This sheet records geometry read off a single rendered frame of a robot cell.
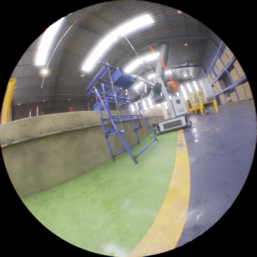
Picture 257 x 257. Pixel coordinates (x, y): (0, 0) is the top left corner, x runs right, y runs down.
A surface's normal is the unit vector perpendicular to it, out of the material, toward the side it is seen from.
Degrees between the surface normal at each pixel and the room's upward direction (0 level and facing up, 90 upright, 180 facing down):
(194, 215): 0
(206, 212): 0
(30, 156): 90
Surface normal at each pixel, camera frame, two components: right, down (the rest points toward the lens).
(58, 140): 0.78, -0.22
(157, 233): -0.27, -0.96
